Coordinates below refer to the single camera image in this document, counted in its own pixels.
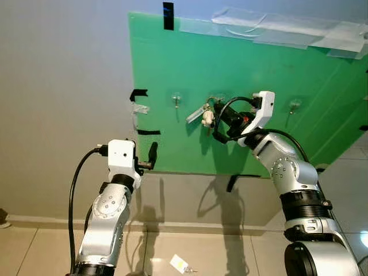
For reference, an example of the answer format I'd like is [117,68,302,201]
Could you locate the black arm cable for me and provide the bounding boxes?
[68,145,110,273]
[212,95,257,143]

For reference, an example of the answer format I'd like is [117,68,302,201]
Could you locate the wide crumpled clear tape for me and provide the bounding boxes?
[212,7,368,60]

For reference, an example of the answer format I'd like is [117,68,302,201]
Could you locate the green wall board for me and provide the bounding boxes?
[129,11,368,177]

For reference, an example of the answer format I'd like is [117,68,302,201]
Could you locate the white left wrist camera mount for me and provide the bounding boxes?
[107,139,139,177]

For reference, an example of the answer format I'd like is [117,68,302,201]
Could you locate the long clear tape strip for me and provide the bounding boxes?
[175,17,323,45]

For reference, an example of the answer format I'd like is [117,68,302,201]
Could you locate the dark object on floor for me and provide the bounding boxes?
[0,208,10,229]

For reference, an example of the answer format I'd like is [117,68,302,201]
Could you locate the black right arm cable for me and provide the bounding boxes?
[212,95,257,143]

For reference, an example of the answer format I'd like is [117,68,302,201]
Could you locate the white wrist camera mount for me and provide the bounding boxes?
[107,139,139,177]
[240,90,276,136]

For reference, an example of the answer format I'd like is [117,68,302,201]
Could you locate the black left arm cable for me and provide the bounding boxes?
[68,145,110,273]

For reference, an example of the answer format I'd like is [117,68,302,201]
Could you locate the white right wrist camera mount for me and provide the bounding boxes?
[240,90,276,136]

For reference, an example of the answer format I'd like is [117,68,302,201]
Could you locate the clear suction hook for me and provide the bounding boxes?
[289,98,303,115]
[171,90,185,109]

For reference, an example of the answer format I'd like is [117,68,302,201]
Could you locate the small clear tape piece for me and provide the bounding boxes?
[133,102,151,115]

